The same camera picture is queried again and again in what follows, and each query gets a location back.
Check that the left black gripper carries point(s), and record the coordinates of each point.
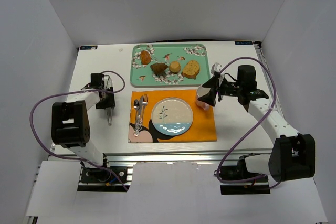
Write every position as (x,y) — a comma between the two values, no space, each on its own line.
(106,104)

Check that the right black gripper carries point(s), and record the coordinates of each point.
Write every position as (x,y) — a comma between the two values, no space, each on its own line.
(217,87)

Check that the round yellow bun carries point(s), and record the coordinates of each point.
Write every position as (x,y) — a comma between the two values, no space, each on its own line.
(175,67)

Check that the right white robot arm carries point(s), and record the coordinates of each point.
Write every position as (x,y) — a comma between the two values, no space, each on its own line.
(293,154)

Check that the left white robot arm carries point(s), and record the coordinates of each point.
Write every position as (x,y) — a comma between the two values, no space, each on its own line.
(70,126)

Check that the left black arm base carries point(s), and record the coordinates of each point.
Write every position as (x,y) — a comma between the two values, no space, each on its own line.
(101,181)

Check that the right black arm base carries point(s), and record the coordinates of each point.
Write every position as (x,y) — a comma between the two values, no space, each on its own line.
(238,172)

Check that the seeded bread slice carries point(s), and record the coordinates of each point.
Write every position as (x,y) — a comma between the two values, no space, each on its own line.
(191,69)

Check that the pink cup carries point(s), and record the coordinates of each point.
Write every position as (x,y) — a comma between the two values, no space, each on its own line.
(200,93)

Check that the silver fork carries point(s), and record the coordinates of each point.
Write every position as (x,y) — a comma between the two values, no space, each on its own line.
(144,104)

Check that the orange cartoon placemat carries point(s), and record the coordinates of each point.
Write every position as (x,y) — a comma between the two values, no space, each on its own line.
(202,130)

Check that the silver knife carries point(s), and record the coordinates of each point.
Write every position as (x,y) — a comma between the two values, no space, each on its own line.
(139,113)

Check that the silver spoon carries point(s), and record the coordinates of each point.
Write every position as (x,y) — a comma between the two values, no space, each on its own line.
(136,106)

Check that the round ceramic plate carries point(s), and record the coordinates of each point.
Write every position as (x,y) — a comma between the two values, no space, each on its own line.
(172,116)

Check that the right blue table label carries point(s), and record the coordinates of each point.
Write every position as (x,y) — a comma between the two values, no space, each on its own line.
(243,42)

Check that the orange-brown pastry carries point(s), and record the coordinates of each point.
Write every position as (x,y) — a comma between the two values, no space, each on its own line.
(145,57)

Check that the dark brown croissant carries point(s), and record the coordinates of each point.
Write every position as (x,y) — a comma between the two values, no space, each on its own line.
(158,68)

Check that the left black table label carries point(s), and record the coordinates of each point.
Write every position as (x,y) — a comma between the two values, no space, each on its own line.
(88,47)

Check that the green floral tray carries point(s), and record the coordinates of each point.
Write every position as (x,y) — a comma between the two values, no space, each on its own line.
(142,75)

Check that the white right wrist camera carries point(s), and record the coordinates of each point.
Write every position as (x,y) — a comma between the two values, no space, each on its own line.
(218,73)

